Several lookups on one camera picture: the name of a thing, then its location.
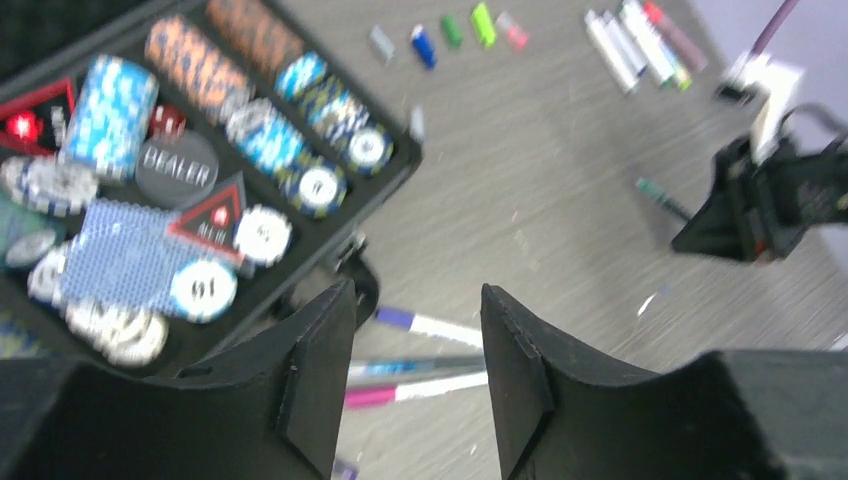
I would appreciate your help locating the small blue pen cap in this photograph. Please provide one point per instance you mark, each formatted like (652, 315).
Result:
(423, 47)

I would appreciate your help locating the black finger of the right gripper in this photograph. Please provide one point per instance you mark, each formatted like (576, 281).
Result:
(712, 231)

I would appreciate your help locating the small pink pen cap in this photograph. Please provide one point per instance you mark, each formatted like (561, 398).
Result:
(516, 36)

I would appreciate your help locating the dark purple marker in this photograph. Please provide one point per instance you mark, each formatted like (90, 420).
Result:
(344, 470)

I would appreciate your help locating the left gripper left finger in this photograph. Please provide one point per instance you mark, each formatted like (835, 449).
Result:
(266, 408)

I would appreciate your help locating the purple cap white marker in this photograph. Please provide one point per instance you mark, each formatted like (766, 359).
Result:
(428, 326)

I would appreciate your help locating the green cap white marker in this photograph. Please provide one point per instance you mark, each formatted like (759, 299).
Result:
(646, 38)

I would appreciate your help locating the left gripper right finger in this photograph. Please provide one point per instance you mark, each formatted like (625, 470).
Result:
(565, 410)

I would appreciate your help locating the magenta cap white marker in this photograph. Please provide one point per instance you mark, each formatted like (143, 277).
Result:
(368, 397)

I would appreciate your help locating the small green pen cap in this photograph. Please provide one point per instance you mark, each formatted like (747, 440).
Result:
(452, 34)

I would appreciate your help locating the light blue marker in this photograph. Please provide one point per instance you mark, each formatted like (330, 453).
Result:
(365, 369)

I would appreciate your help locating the dark green marker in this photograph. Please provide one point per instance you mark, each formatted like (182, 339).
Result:
(662, 199)

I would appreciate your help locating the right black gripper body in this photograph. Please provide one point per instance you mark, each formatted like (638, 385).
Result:
(746, 225)

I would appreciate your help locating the lime green cap marker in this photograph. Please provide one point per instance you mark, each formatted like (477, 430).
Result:
(682, 77)

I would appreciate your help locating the black poker chip case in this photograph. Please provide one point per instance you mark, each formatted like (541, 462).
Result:
(170, 170)

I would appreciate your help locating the pink marker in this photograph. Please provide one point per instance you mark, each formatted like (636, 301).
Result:
(691, 54)

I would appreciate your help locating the lime green pen cap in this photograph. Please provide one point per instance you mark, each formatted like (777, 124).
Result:
(483, 25)

